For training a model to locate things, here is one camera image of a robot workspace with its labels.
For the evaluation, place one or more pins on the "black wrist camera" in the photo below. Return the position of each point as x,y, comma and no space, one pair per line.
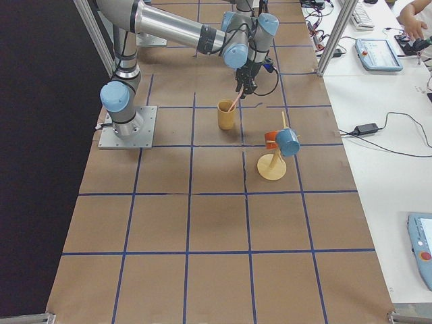
268,65

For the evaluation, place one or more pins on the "aluminium frame post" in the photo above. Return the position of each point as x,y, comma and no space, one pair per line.
336,34

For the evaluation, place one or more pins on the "wooden cup tree stand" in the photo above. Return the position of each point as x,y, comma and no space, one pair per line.
272,166

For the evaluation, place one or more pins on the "blue cup on stand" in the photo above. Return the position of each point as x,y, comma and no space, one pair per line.
287,142

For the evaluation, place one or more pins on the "blue teach pendant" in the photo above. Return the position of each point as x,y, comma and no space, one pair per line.
419,231
377,55

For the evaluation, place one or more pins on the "brown paper table cover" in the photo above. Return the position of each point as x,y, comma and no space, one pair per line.
189,232

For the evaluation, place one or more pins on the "black power adapter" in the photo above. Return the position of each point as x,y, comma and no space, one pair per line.
365,129

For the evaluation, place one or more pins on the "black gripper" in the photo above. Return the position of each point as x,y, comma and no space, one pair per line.
248,69

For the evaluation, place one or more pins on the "orange cup on stand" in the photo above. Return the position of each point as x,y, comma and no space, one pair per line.
270,140

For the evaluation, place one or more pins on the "white keyboard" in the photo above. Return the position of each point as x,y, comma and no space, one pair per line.
360,18

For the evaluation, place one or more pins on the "person's hand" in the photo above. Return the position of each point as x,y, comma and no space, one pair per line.
413,27

